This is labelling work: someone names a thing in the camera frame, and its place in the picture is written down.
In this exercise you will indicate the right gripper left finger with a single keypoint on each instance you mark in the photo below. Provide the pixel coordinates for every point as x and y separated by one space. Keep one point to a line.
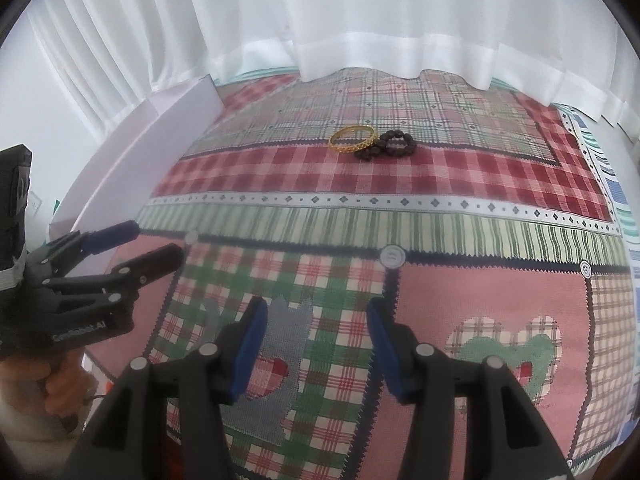
126 436

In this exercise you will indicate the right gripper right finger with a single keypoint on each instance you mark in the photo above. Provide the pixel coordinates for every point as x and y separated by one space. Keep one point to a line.
506 437

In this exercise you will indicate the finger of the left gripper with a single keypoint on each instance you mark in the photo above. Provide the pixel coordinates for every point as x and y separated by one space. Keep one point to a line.
122 284
55 259

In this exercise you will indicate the person left hand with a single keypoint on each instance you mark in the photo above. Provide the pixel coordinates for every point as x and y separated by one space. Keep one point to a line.
56 387

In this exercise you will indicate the white cardboard box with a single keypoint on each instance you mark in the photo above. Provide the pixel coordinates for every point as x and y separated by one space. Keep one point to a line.
120 178

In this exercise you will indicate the patchwork plaid bed cover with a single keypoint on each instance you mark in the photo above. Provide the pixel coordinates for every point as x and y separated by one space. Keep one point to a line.
473 214

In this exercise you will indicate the white curtain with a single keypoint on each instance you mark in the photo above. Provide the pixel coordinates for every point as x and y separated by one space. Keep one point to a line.
110 55

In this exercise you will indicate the wall power socket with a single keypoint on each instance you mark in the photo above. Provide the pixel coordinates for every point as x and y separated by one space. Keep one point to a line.
33 204

